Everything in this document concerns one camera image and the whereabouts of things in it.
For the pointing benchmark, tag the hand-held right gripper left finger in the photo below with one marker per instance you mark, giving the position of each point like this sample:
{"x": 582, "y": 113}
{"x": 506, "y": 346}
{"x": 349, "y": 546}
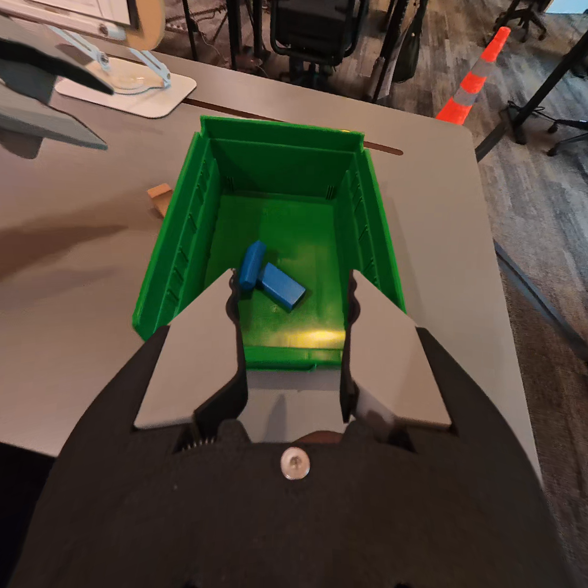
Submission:
{"x": 193, "y": 367}

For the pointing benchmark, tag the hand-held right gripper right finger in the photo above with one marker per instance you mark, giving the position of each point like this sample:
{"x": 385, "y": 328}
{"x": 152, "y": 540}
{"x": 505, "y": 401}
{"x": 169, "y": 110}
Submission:
{"x": 395, "y": 367}

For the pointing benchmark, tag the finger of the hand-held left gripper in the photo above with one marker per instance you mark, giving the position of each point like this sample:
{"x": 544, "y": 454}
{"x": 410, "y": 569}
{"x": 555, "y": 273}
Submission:
{"x": 41, "y": 43}
{"x": 36, "y": 121}

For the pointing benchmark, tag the blue rectangular block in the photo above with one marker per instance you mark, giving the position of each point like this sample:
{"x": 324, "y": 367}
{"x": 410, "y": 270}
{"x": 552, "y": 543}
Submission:
{"x": 280, "y": 285}
{"x": 251, "y": 264}

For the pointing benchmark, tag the tan wooden block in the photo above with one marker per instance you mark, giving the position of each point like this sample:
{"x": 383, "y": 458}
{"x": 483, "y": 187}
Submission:
{"x": 160, "y": 195}

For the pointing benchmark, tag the green plastic bin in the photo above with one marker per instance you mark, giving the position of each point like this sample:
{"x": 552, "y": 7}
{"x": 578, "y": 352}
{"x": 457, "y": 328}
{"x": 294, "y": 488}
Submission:
{"x": 275, "y": 220}

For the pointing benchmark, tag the wooden backing board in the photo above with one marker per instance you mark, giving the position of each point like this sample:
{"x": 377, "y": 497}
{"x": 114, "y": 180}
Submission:
{"x": 149, "y": 23}

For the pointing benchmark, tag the white document stand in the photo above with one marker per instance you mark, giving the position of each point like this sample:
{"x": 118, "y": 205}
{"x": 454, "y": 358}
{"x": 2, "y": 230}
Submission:
{"x": 151, "y": 99}

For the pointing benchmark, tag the person's dark clothing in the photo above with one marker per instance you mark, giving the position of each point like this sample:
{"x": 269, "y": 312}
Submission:
{"x": 20, "y": 505}

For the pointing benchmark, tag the orange traffic cone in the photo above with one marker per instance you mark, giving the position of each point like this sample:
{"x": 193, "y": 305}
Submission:
{"x": 473, "y": 82}

